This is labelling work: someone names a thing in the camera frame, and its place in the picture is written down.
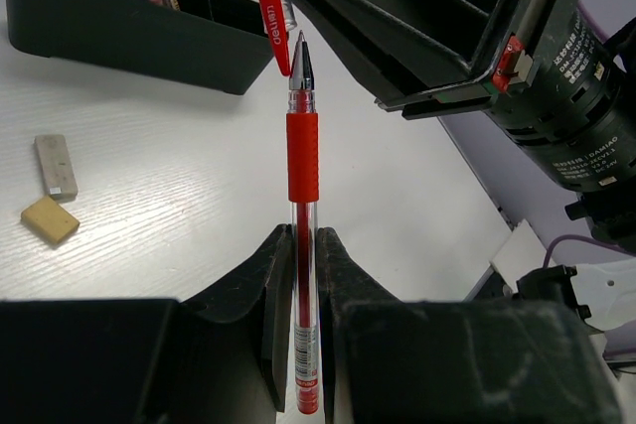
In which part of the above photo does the black stationery container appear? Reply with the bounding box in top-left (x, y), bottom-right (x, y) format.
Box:
top-left (6, 0), bottom-right (273, 95)

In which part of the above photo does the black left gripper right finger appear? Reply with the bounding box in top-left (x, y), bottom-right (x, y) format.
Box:
top-left (316, 227), bottom-right (398, 423)

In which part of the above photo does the red pen cap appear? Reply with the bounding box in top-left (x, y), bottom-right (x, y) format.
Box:
top-left (258, 0), bottom-right (297, 76)

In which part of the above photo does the yellow eraser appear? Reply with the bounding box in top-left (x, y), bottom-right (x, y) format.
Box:
top-left (20, 196), bottom-right (80, 248)

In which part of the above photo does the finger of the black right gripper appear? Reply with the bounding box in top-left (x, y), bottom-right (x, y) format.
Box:
top-left (294, 0), bottom-right (521, 115)

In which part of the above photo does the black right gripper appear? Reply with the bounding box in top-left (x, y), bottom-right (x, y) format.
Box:
top-left (401, 0), bottom-right (635, 245)

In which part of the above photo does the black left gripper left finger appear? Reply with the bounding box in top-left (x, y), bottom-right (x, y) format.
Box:
top-left (181, 224), bottom-right (293, 413)

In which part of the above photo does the grey white eraser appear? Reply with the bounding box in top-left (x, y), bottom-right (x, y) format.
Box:
top-left (34, 134), bottom-right (79, 201)

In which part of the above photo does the red ballpoint pen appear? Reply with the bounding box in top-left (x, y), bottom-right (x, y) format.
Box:
top-left (286, 33), bottom-right (319, 415)

